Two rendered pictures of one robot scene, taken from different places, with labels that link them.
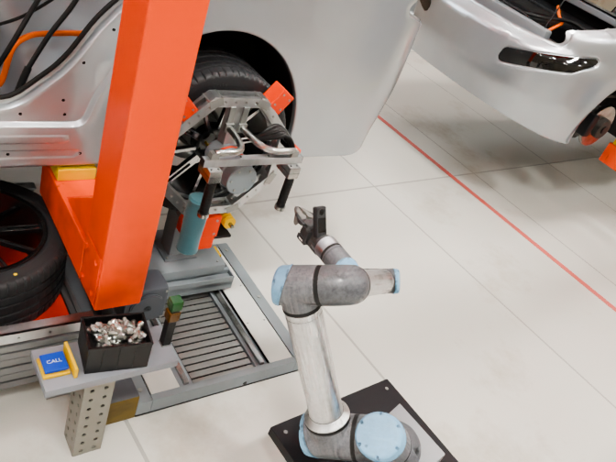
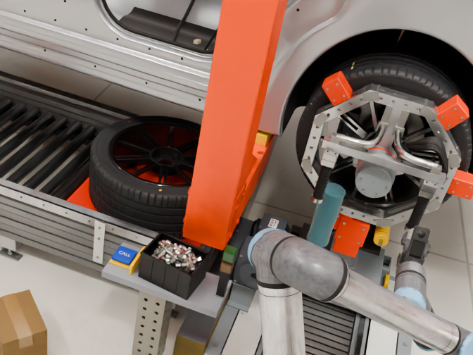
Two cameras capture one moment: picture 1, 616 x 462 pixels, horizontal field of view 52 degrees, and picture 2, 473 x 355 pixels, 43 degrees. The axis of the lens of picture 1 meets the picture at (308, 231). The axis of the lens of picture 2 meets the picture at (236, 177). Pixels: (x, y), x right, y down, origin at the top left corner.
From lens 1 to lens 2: 1.12 m
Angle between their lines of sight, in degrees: 45
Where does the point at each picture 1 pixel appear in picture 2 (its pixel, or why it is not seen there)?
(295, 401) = not seen: outside the picture
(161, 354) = (208, 300)
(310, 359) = (267, 345)
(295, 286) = (262, 246)
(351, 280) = (311, 261)
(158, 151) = (239, 95)
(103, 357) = (150, 266)
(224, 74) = (394, 72)
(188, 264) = not seen: hidden behind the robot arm
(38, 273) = (176, 197)
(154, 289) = not seen: hidden behind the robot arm
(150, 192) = (232, 136)
